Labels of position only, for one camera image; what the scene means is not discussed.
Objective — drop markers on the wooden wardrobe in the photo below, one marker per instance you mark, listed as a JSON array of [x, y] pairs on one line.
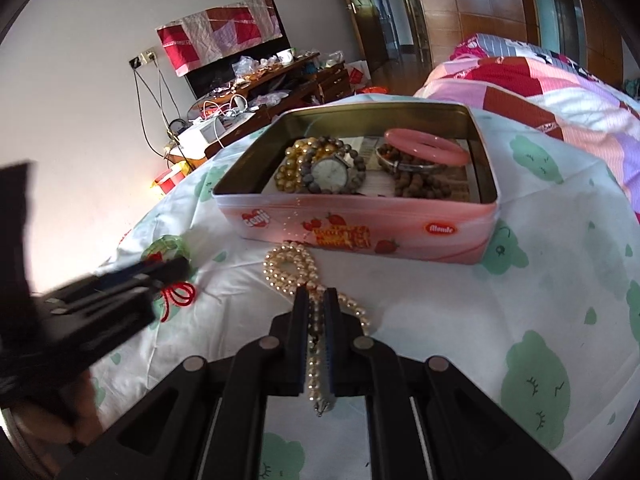
[[475, 5]]

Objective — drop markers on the person's left hand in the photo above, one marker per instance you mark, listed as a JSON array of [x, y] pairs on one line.
[[87, 410]]

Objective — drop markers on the pink bangle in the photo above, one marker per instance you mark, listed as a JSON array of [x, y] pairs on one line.
[[425, 152]]

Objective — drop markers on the pink tin box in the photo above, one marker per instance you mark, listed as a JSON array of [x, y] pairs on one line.
[[360, 230]]

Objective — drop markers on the white red shopping bag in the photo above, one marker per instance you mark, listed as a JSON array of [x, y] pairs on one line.
[[357, 74]]

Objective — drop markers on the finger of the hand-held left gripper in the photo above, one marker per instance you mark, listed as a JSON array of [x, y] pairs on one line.
[[110, 310], [160, 272]]

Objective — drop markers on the green jade bangle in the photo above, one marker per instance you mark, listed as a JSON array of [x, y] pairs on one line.
[[172, 247]]

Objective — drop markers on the wall socket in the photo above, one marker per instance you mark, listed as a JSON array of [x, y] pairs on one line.
[[142, 58]]

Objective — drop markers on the wooden door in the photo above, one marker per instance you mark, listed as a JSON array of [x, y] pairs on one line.
[[357, 15]]

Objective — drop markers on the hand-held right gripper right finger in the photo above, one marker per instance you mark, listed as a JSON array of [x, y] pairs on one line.
[[332, 350]]

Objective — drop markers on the orange item on floor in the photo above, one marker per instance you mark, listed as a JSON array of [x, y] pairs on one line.
[[374, 89]]

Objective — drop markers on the floral pillow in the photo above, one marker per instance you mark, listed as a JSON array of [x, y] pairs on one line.
[[505, 50]]

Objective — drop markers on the white box device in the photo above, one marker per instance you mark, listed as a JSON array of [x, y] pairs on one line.
[[200, 135]]

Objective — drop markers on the silver bangle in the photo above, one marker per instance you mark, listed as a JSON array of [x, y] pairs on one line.
[[415, 166]]

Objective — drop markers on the red patchwork cloth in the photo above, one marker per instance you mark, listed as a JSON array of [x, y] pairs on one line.
[[215, 35]]

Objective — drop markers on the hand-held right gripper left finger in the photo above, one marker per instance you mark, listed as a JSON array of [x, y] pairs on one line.
[[295, 350]]

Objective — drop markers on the wooden tv cabinet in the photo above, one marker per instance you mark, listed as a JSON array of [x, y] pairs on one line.
[[310, 85]]

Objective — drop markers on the pink patchwork quilt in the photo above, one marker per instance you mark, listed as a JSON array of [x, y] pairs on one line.
[[550, 105]]

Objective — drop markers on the green print tablecloth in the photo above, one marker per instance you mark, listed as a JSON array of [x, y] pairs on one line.
[[500, 320]]

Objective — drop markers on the silver wristwatch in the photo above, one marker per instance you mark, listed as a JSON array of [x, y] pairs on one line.
[[330, 174]]

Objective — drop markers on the black television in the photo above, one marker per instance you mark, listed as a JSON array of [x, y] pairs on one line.
[[215, 77]]

